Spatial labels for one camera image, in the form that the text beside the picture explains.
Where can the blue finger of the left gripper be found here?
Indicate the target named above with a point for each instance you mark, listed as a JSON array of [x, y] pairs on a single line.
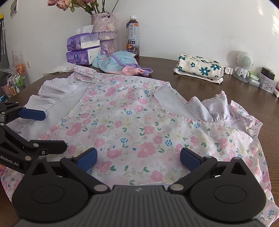
[[47, 147], [32, 114]]

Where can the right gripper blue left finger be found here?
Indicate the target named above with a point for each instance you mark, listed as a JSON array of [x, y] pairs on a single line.
[[77, 169]]

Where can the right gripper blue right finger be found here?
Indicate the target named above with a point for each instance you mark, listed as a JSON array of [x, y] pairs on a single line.
[[199, 167]]

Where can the pink floral child dress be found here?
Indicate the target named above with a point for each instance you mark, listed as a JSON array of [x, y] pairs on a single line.
[[139, 126]]

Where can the crumpled white tissue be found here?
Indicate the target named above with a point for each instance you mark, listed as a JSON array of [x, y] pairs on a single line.
[[64, 68]]

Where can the lower purple tissue pack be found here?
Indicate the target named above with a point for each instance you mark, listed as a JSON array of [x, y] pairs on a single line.
[[83, 57]]

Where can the purple tissue pack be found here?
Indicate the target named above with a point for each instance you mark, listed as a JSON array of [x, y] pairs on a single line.
[[83, 57], [83, 39]]

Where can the upper purple tissue pack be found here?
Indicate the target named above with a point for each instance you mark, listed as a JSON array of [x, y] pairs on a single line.
[[83, 39]]

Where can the folded cream blue-flower cloth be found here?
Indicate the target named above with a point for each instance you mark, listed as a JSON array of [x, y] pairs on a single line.
[[199, 67]]

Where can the white letter ornament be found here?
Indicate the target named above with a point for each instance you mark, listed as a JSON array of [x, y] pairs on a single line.
[[228, 70]]

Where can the blue pink purple garment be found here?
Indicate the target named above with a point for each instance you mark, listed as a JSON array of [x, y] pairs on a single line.
[[120, 63]]

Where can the grey printed tin box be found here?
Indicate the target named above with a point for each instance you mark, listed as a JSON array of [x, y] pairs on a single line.
[[266, 84]]

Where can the white robot figure speaker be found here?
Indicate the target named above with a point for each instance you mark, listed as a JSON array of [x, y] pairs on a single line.
[[245, 62]]

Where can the black charger block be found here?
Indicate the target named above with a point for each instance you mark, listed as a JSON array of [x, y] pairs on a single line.
[[268, 73]]

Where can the purple textured vase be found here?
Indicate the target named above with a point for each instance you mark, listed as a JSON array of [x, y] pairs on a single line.
[[104, 24]]

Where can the dried rose bouquet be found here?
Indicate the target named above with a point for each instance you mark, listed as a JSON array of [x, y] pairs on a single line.
[[91, 7]]

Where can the oolong tea bottle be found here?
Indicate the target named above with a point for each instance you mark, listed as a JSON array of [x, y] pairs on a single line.
[[133, 36]]

